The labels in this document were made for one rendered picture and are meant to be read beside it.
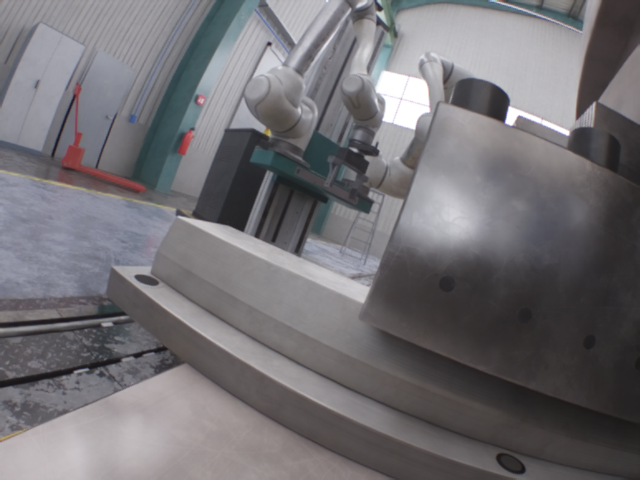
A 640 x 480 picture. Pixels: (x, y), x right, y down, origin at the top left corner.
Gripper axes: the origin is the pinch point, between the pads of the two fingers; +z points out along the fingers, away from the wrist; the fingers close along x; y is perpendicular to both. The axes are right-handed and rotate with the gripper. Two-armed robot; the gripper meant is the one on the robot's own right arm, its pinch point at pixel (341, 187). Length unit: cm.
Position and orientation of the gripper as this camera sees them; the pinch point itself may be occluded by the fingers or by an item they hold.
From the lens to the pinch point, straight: 114.7
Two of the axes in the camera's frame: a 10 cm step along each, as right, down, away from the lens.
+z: -3.6, 9.3, 0.5
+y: -6.4, -2.8, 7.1
